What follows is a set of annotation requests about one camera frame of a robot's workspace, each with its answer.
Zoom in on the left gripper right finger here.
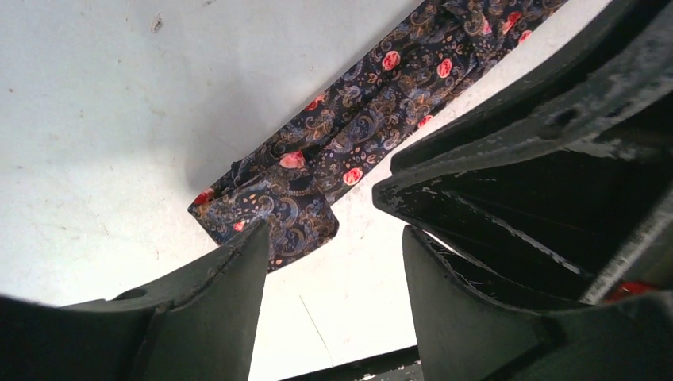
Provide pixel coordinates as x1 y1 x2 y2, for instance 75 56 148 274
402 225 672 380

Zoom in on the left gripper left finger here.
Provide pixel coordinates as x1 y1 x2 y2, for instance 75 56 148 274
1 222 269 380

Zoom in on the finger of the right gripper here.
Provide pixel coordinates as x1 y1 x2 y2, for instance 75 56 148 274
390 1 669 174
373 96 672 304

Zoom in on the dark floral rose tie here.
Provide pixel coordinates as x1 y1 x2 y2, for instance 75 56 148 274
188 0 561 271

